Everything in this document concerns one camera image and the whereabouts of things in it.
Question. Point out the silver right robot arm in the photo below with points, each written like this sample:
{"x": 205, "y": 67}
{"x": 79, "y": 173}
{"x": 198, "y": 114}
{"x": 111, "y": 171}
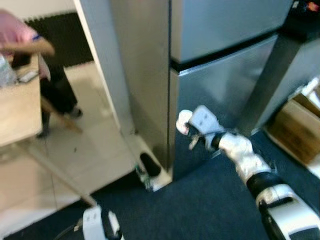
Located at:
{"x": 280, "y": 205}

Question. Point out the black oval floor object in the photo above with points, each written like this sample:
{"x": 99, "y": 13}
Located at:
{"x": 150, "y": 164}

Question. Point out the small green label bottle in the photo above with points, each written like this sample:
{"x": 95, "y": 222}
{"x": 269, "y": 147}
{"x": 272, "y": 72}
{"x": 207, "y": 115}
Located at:
{"x": 144, "y": 178}

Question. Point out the cardboard box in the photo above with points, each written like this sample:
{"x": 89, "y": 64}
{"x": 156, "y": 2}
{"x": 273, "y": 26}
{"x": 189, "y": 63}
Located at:
{"x": 295, "y": 130}

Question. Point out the grey cabinet black countertop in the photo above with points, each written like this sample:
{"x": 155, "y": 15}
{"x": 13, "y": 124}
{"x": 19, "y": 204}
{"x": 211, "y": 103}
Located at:
{"x": 290, "y": 65}

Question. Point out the short white floor strip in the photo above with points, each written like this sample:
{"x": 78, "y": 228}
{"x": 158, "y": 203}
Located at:
{"x": 114, "y": 225}

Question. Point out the black framed smartphone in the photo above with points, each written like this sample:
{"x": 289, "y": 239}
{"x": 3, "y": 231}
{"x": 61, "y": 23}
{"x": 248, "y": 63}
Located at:
{"x": 28, "y": 76}

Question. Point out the light wooden table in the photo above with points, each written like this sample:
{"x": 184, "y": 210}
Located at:
{"x": 17, "y": 115}

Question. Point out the large clear water bottle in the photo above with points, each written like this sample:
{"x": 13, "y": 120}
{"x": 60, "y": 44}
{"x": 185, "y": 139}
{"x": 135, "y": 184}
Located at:
{"x": 6, "y": 72}

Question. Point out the person in pink shirt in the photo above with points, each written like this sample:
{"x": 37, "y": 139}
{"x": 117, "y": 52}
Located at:
{"x": 15, "y": 30}

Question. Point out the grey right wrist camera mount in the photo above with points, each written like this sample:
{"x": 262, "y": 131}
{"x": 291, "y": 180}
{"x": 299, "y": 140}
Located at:
{"x": 207, "y": 120}

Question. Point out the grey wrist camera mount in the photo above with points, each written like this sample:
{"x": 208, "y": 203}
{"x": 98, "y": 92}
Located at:
{"x": 92, "y": 225}
{"x": 207, "y": 120}

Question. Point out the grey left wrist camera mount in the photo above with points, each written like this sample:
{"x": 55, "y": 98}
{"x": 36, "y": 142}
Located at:
{"x": 92, "y": 225}

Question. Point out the black foam wall mat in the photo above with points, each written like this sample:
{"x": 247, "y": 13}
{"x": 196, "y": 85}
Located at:
{"x": 70, "y": 35}

